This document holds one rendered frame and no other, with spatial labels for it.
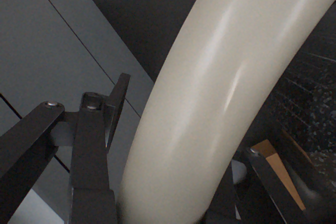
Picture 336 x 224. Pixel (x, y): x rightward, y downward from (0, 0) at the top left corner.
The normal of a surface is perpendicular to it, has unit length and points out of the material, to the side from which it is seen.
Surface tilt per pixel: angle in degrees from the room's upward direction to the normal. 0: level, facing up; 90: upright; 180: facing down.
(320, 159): 45
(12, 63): 90
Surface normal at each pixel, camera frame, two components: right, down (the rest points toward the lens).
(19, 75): 0.81, -0.55
